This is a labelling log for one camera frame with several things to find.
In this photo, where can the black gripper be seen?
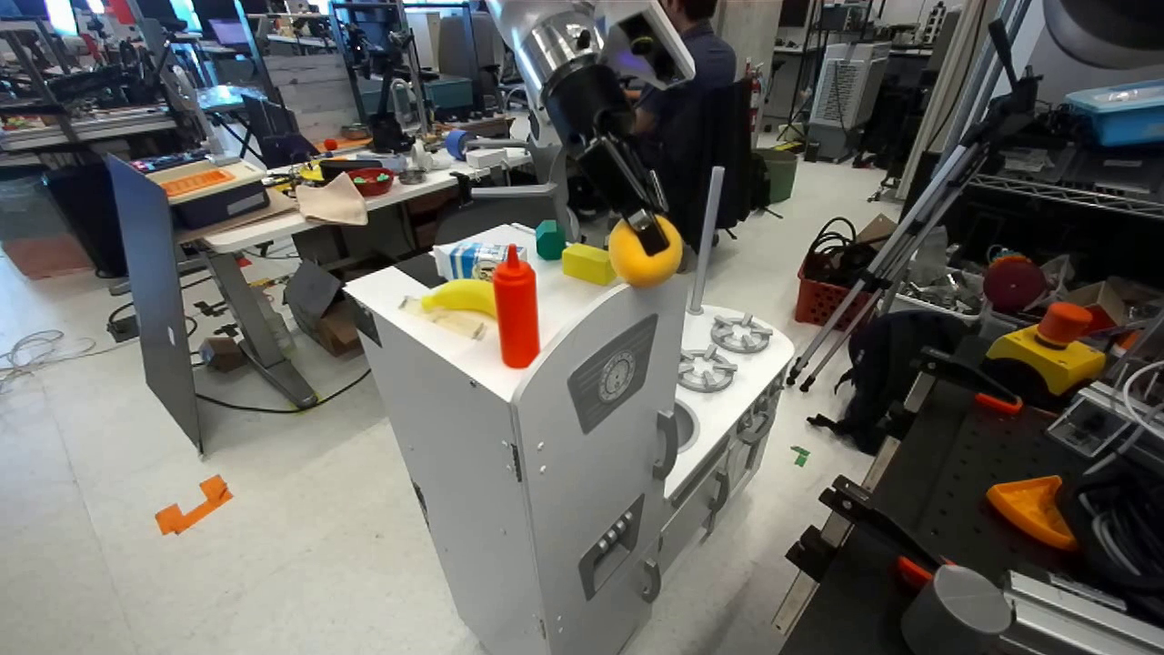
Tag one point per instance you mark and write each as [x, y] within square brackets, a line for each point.
[617, 175]

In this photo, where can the yellow round plush toy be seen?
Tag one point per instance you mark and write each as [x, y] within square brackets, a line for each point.
[645, 258]

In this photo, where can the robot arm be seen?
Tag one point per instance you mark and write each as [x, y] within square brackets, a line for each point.
[578, 59]

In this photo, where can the yellow toy banana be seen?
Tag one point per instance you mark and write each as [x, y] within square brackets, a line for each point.
[463, 298]

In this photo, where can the right toy stove burner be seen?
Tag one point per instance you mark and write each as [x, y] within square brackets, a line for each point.
[742, 333]

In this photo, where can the toy stove burner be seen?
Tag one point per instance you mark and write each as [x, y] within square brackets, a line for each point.
[705, 374]
[742, 333]

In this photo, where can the left toy stove burner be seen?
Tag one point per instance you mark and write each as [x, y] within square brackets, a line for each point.
[705, 374]

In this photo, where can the white toy kitchen cabinet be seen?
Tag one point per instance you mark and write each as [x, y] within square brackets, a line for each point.
[561, 493]

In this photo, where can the green hexagonal block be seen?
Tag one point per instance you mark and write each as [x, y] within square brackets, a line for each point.
[552, 242]

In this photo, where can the yellow rectangular block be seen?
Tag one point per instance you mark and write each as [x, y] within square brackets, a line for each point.
[586, 265]

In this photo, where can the white rod on counter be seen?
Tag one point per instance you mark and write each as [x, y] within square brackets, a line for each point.
[709, 236]

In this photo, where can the seated person dark shirt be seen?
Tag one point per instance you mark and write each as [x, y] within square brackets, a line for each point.
[699, 125]

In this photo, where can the red ketchup bottle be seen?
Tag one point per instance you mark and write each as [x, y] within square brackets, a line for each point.
[514, 308]

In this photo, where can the blue white milk carton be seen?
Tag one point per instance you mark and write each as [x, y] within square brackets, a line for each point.
[483, 251]

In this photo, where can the red plastic basket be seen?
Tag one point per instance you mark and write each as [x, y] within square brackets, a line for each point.
[826, 272]

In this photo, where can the white cluttered desk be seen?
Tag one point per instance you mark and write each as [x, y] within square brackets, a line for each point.
[346, 211]

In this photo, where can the orange black clamp near sink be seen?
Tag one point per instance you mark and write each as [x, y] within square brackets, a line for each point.
[984, 387]

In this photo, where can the orange black clamp left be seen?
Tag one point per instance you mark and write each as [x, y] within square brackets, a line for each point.
[891, 543]

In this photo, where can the yellow emergency stop button box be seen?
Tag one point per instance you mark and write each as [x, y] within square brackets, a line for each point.
[1052, 347]

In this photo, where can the orange triangular wedge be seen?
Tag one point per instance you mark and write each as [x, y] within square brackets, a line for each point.
[1033, 506]

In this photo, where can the grey round disc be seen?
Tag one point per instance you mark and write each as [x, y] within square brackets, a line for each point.
[954, 613]

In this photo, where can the aluminium extrusion bar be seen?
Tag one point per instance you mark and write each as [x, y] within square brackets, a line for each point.
[1081, 623]

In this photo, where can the black camera tripod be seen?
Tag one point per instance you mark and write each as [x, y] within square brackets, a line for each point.
[926, 211]

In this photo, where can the orange bracket on floor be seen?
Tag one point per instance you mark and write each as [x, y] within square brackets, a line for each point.
[180, 518]

